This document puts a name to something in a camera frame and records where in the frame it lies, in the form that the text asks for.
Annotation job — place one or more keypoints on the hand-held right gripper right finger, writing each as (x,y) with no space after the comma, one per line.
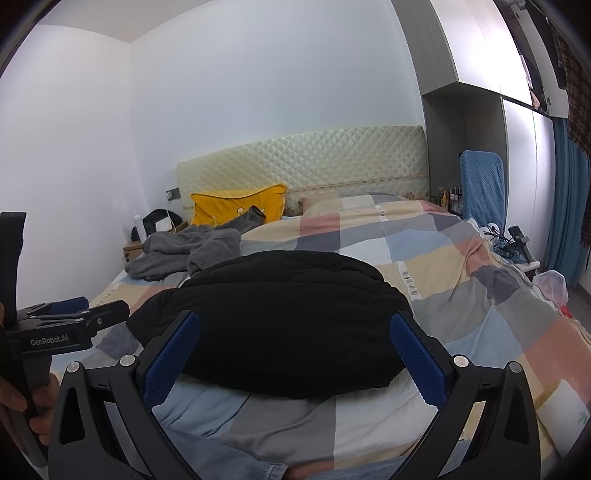
(418,360)

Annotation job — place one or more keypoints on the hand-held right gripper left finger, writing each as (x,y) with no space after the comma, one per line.
(171,360)

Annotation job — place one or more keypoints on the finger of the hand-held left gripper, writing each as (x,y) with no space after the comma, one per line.
(69,305)
(111,314)

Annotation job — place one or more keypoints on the black puffer jacket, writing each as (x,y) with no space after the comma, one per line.
(286,323)

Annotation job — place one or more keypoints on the dark hanging clothes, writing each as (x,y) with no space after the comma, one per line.
(575,92)

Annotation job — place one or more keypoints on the person's left hand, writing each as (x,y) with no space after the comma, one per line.
(46,401)

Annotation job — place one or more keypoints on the wooden nightstand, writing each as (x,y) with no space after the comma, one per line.
(131,251)

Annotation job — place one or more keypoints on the white bottle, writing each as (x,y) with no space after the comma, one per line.
(136,226)

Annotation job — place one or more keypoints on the grey fleece garment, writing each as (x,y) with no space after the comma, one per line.
(184,249)

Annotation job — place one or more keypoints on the black bag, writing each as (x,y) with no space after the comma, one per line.
(150,224)

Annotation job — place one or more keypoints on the pastel checked blanket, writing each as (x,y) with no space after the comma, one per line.
(438,258)

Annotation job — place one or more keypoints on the person's blue jeans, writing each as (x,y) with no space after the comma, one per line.
(207,457)

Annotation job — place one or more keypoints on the translucent plastic bag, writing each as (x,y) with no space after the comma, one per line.
(551,288)

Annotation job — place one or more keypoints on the yellow pillow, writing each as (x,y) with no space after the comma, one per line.
(221,207)

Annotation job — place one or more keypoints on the black tripod stand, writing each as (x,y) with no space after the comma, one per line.
(519,240)

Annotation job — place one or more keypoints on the dark grey sock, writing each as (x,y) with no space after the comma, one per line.
(247,219)

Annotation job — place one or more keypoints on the group of small bottles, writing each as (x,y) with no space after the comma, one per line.
(448,198)

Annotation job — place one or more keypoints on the blue towel on chair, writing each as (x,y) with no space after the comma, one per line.
(482,184)

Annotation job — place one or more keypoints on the blue curtain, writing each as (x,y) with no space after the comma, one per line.
(565,207)

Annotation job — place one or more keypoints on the cream quilted headboard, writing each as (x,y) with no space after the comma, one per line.
(323,157)

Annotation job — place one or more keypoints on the grey white wardrobe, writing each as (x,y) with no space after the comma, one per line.
(471,41)

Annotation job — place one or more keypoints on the grey wall socket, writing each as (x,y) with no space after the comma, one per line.
(173,194)

